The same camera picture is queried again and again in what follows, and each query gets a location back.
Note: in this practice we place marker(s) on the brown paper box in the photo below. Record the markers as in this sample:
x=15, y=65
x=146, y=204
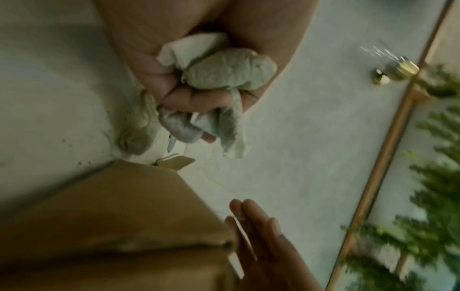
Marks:
x=107, y=227

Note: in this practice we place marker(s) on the person's right hand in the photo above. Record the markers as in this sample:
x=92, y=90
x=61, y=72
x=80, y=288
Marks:
x=273, y=255

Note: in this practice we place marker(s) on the green fern plants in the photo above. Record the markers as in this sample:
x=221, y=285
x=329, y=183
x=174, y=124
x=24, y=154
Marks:
x=431, y=199

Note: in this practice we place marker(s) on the person's left hand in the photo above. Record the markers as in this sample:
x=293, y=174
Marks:
x=179, y=22

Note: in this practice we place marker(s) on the bunch of tea bags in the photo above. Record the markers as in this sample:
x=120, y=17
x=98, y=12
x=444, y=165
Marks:
x=230, y=68

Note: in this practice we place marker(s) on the brass wall lamp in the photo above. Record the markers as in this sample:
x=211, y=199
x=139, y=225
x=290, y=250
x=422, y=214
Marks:
x=404, y=68

